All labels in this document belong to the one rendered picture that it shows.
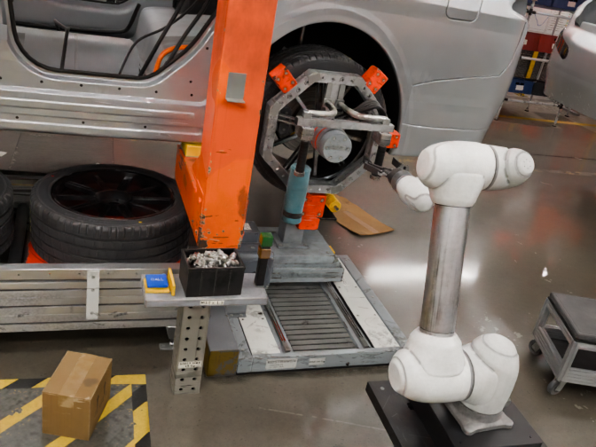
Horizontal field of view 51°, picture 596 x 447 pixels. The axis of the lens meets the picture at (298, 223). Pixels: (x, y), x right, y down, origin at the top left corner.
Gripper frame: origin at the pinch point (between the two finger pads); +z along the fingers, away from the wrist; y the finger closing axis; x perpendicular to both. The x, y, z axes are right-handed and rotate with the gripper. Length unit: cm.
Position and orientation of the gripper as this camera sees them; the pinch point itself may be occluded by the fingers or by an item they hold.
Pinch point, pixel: (379, 160)
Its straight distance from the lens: 265.8
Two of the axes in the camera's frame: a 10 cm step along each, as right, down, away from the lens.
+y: 9.4, 0.2, 3.4
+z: -2.9, -4.6, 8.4
